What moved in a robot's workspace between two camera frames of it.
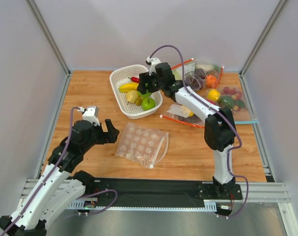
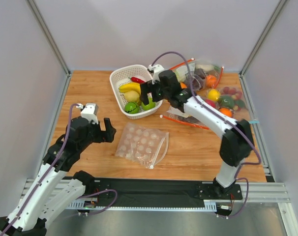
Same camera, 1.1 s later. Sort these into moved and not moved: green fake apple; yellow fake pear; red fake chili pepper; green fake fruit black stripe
Moved: green fake fruit black stripe
Not moved: green fake apple; red fake chili pepper; yellow fake pear
